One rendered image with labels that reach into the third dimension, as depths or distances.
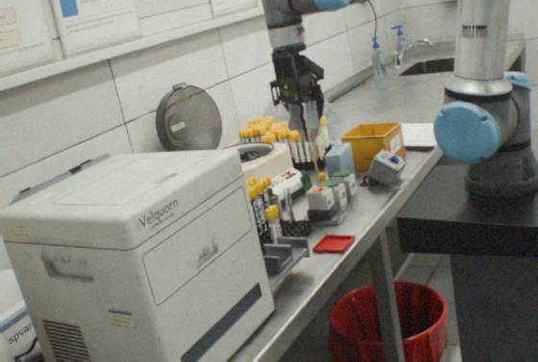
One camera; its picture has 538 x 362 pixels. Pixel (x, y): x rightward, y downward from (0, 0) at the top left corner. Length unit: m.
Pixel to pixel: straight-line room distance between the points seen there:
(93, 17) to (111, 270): 0.94
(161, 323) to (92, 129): 0.86
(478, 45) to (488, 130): 0.14
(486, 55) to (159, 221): 0.59
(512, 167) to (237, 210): 0.55
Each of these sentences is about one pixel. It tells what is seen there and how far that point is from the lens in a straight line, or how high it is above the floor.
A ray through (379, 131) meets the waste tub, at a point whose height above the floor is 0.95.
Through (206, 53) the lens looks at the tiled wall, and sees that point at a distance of 2.02.
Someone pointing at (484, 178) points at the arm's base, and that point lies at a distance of 1.26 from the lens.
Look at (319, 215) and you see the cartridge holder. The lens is 1.41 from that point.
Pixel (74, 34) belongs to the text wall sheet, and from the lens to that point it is 1.62.
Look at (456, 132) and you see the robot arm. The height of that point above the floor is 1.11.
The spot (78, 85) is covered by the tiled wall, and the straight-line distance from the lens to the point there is 1.61.
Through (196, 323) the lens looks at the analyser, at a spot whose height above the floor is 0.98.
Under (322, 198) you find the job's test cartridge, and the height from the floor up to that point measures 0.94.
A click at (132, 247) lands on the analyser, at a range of 0.81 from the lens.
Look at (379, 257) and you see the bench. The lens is 1.52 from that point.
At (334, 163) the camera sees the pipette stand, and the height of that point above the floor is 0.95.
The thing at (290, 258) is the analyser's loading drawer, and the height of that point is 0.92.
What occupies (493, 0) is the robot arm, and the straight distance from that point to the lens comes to 1.07.
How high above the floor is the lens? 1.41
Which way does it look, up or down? 16 degrees down
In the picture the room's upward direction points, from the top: 12 degrees counter-clockwise
